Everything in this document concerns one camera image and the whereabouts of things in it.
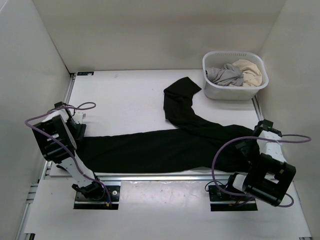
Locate black trousers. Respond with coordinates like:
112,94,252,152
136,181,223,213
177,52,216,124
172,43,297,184
76,77,254,174

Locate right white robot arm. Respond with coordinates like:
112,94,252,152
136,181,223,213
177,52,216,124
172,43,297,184
224,119,296,207

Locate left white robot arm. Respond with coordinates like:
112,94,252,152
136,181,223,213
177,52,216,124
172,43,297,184
24,101,107,201

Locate dark label sticker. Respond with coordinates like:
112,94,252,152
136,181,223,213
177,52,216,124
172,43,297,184
77,71,94,76

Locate beige garment in basket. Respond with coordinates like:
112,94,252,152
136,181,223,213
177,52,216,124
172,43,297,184
232,59,263,87

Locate white plastic laundry basket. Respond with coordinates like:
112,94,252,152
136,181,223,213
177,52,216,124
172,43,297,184
202,51,269,101

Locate grey garment in basket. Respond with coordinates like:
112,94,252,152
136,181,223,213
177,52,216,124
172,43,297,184
205,63,244,87

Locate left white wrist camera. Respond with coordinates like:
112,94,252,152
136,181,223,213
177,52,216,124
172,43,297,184
72,112,86,124

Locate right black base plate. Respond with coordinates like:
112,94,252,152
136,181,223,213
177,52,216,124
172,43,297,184
204,181,258,212

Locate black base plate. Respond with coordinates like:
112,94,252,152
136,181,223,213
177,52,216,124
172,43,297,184
204,181,258,212
71,182,121,210

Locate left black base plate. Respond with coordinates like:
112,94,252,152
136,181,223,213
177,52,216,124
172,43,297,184
71,182,121,210

